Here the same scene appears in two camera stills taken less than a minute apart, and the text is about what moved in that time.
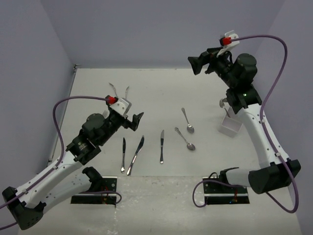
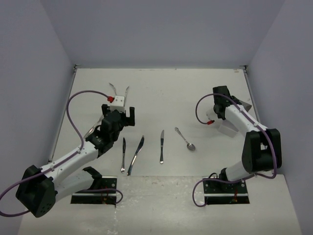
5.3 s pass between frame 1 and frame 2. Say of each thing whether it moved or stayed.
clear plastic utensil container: stayed
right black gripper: moved
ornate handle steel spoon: stayed
